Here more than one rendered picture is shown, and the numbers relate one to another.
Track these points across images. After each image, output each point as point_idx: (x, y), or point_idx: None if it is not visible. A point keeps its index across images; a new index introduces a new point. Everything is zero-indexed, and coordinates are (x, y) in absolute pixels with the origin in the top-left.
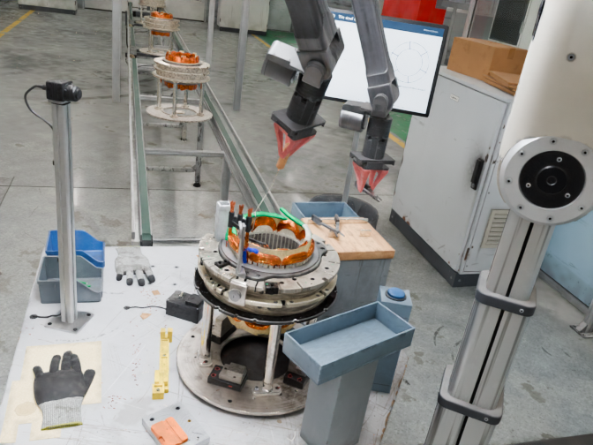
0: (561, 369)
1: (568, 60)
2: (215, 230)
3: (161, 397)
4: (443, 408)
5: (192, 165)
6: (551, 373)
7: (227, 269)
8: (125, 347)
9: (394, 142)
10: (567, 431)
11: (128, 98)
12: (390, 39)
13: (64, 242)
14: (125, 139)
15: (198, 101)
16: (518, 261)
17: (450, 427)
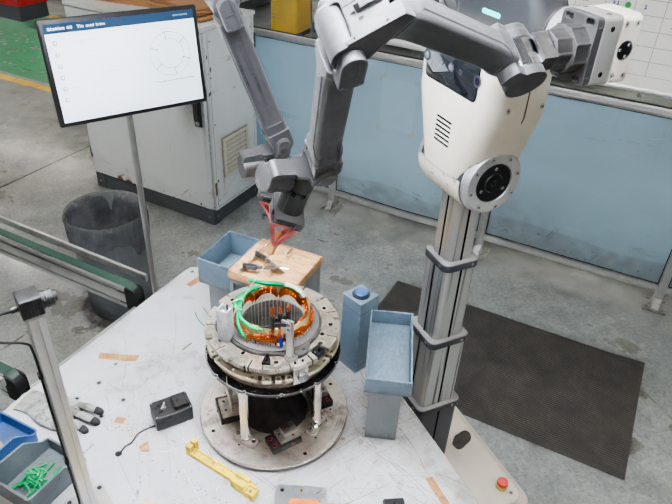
0: (342, 249)
1: (506, 113)
2: (222, 334)
3: (257, 494)
4: (434, 350)
5: None
6: (339, 257)
7: (275, 361)
8: (172, 484)
9: (11, 82)
10: (380, 294)
11: None
12: (143, 34)
13: (74, 442)
14: None
15: None
16: (465, 235)
17: (440, 359)
